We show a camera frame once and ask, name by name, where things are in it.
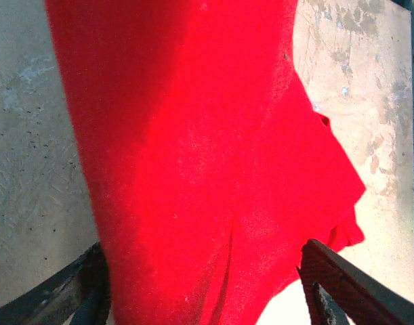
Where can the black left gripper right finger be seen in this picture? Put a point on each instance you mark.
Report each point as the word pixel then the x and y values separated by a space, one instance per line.
pixel 338 291

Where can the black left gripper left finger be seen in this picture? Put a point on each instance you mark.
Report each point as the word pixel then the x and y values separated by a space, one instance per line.
pixel 74 291

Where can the red cloth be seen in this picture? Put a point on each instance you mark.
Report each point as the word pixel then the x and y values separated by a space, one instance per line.
pixel 193 152

